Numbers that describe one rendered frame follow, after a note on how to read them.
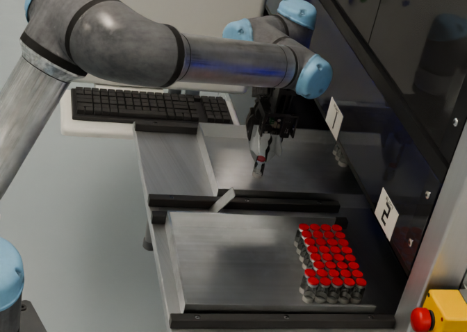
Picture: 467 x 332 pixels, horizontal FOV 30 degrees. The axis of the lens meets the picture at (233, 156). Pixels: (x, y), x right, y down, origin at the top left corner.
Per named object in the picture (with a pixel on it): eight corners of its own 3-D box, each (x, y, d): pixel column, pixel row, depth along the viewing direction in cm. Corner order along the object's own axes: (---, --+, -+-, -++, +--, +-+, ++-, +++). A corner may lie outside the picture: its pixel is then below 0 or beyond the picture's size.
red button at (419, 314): (426, 320, 142) (433, 302, 140) (436, 337, 139) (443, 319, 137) (405, 320, 141) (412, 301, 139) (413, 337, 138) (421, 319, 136)
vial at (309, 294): (312, 296, 157) (317, 276, 155) (315, 304, 155) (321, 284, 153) (300, 295, 156) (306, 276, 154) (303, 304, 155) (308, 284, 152)
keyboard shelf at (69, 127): (225, 94, 240) (226, 85, 238) (244, 148, 217) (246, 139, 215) (59, 81, 229) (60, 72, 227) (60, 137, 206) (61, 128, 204)
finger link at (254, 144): (247, 171, 180) (258, 134, 176) (241, 155, 185) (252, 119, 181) (260, 173, 181) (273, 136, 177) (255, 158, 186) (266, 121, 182)
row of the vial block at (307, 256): (302, 242, 170) (308, 223, 168) (326, 304, 156) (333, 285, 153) (292, 241, 170) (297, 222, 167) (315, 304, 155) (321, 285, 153)
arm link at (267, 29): (260, 39, 152) (306, 31, 159) (221, 13, 159) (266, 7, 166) (252, 79, 156) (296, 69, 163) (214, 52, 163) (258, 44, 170)
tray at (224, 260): (331, 230, 175) (336, 217, 174) (370, 321, 154) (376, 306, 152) (165, 225, 167) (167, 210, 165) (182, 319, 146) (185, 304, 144)
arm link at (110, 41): (124, 28, 117) (347, 53, 152) (83, -4, 124) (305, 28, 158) (99, 104, 121) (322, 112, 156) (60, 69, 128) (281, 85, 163)
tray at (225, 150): (336, 143, 206) (340, 130, 204) (371, 208, 185) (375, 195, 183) (196, 135, 198) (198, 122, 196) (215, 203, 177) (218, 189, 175)
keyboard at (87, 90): (224, 102, 229) (226, 94, 228) (233, 130, 218) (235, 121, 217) (70, 92, 220) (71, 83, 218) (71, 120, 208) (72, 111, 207)
